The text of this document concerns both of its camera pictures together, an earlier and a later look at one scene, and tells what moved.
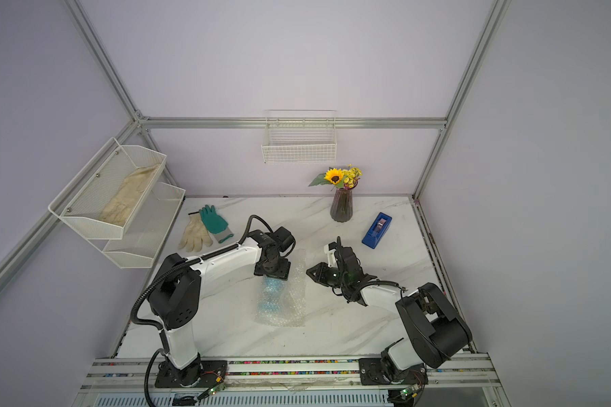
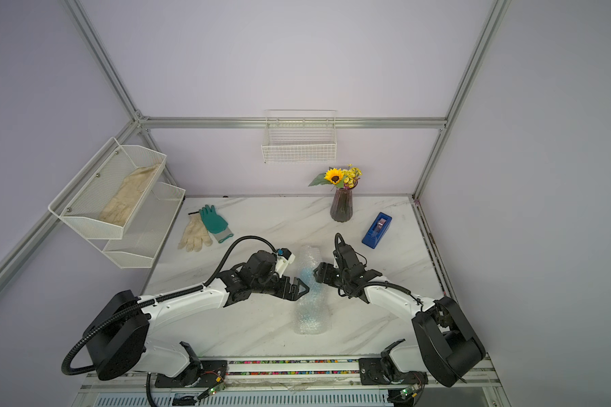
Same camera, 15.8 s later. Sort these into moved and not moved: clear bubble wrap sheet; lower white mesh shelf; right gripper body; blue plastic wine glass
Moved: clear bubble wrap sheet; blue plastic wine glass
Not moved: right gripper body; lower white mesh shelf
